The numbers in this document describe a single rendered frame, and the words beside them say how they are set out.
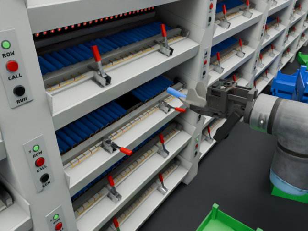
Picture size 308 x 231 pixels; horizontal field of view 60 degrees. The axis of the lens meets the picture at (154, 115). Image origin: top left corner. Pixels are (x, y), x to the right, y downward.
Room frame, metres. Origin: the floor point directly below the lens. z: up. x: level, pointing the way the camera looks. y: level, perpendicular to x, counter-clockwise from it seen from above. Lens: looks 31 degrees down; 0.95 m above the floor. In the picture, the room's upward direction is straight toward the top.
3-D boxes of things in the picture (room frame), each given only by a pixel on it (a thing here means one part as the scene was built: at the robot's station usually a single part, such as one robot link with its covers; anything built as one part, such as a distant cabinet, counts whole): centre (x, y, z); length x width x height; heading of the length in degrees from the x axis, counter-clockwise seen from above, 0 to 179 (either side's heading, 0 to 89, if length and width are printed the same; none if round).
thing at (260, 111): (0.56, -0.26, 0.62); 0.10 x 0.05 x 0.09; 143
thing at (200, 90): (0.69, -0.13, 0.61); 0.09 x 0.03 x 0.06; 48
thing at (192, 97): (0.66, -0.10, 0.61); 0.09 x 0.03 x 0.06; 57
